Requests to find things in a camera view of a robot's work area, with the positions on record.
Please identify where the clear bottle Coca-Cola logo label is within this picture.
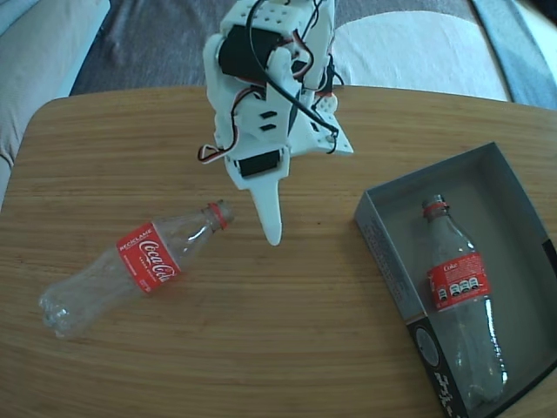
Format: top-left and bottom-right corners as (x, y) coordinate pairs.
(37, 199), (236, 340)

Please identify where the clear bottle Coke nutrition label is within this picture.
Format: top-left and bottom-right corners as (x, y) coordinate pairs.
(419, 194), (510, 410)

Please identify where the grey cardboard box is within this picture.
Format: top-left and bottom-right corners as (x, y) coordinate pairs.
(352, 141), (557, 418)

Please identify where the dark grey rug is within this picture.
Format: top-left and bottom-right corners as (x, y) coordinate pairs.
(68, 0), (482, 98)

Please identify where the white cloth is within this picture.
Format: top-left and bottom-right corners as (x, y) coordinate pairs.
(334, 10), (510, 101)

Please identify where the flat white camera mount plate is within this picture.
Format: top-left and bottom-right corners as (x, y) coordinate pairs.
(289, 93), (354, 157)

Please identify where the black camera cable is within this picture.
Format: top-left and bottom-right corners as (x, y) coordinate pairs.
(245, 0), (341, 154)

